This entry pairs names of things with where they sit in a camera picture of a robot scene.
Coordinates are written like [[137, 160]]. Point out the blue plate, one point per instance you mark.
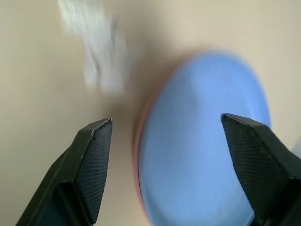
[[200, 117]]

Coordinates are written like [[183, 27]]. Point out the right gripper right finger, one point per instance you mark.
[[263, 169]]

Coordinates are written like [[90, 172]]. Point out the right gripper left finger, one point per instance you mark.
[[91, 164]]

